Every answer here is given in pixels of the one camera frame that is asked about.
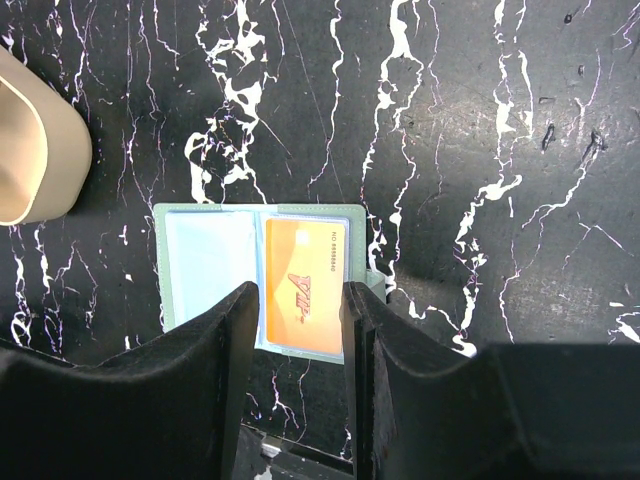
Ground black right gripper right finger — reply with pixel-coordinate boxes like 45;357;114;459
340;282;639;479

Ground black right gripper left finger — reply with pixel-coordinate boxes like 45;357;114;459
1;282;259;479

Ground orange credit card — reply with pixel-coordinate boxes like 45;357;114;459
264;217;348;356

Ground mint green card holder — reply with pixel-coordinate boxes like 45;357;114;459
153;203;386;364

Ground tan oval wooden tray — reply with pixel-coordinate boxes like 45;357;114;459
1;49;92;226

